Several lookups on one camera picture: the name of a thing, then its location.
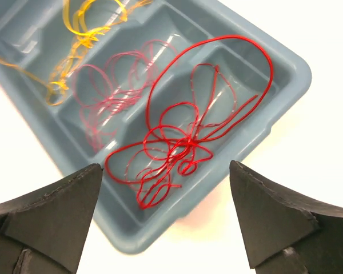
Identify separated yellow wire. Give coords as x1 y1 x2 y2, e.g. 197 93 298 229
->
0 0 154 106

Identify thin pink red wires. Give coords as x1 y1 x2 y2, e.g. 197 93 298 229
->
73 39 178 152

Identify separated red wire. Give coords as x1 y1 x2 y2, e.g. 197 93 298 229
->
105 35 274 211

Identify teal plastic compartment tray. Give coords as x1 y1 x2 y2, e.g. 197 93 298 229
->
0 1 312 255

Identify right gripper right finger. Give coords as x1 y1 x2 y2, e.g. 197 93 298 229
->
229 160 343 273

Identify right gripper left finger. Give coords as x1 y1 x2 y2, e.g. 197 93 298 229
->
0 164 103 273

